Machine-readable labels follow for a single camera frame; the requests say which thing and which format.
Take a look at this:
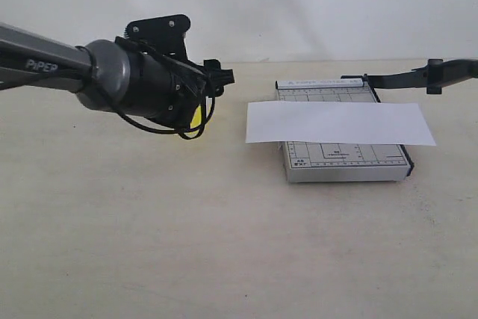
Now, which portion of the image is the yellow cube block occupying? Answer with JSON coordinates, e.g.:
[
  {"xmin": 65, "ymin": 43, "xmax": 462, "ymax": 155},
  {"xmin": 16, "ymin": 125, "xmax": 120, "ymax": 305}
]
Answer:
[{"xmin": 188, "ymin": 105, "xmax": 202, "ymax": 137}]

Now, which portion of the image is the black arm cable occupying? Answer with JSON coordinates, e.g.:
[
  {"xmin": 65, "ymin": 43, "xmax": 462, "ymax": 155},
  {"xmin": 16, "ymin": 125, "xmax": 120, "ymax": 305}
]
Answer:
[{"xmin": 89, "ymin": 40, "xmax": 217, "ymax": 140}]

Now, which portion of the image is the black cutter blade arm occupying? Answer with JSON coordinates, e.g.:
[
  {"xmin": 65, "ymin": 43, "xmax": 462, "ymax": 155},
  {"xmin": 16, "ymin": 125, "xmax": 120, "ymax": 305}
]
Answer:
[{"xmin": 341, "ymin": 59, "xmax": 477, "ymax": 95}]

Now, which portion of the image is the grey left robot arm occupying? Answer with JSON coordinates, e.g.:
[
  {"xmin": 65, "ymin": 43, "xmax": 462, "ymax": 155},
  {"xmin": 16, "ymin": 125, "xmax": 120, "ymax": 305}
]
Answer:
[{"xmin": 1, "ymin": 14, "xmax": 235, "ymax": 133}]

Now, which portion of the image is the white paper strip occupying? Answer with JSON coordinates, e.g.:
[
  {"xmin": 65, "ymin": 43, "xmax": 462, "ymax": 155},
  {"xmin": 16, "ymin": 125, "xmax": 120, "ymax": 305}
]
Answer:
[{"xmin": 245, "ymin": 101, "xmax": 436, "ymax": 146}]

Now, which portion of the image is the grey paper cutter base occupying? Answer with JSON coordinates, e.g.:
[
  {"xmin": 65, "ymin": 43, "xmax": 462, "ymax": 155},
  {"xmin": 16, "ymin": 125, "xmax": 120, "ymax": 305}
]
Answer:
[{"xmin": 276, "ymin": 76, "xmax": 415, "ymax": 183}]

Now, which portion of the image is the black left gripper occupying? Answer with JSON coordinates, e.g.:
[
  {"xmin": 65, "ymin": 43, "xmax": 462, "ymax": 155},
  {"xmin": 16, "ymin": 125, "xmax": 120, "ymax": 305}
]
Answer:
[{"xmin": 126, "ymin": 56, "xmax": 235, "ymax": 128}]

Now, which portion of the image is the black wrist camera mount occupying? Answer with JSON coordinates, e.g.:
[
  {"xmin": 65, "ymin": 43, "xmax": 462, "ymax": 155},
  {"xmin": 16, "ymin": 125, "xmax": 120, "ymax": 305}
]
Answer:
[{"xmin": 114, "ymin": 14, "xmax": 191, "ymax": 63}]

